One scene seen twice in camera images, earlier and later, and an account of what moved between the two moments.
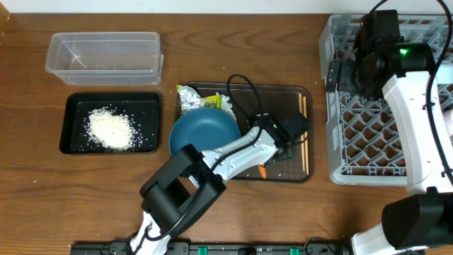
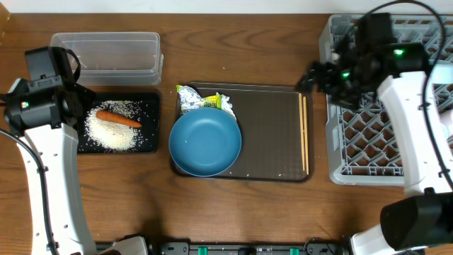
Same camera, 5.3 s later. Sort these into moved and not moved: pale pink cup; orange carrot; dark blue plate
Moved: orange carrot
Not moved: dark blue plate; pale pink cup
